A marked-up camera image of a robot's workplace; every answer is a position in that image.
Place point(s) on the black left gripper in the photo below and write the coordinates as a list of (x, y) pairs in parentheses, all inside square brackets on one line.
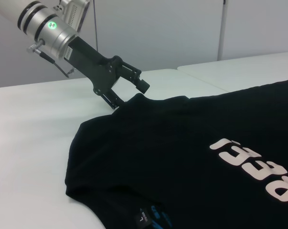
[(98, 69)]

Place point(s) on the black shirt with FREE print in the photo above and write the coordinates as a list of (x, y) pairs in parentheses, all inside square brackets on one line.
[(182, 143)]

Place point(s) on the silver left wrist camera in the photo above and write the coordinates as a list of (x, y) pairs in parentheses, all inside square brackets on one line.
[(77, 14)]

